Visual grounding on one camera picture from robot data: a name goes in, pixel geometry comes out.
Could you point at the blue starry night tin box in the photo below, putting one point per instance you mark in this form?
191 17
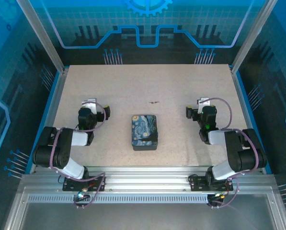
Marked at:
144 131

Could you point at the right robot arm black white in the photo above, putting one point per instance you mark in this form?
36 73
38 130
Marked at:
233 155

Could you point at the grey metal front tray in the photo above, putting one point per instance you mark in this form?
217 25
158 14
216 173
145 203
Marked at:
145 216

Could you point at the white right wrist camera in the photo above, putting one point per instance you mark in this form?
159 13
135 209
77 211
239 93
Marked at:
204 101

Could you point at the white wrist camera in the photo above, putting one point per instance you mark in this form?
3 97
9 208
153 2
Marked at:
90 103
204 101

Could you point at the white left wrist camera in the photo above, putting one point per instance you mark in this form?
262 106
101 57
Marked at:
90 103

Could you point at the aluminium side rail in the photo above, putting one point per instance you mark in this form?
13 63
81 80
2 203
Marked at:
245 115
50 119

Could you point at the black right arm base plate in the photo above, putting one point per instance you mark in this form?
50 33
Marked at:
197 184

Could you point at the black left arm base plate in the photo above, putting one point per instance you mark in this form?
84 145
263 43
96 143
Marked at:
69 185

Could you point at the aluminium mounting rail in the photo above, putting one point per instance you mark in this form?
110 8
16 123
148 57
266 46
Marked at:
145 178

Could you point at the aluminium frame post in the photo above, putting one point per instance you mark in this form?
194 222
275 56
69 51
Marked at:
42 36
253 36

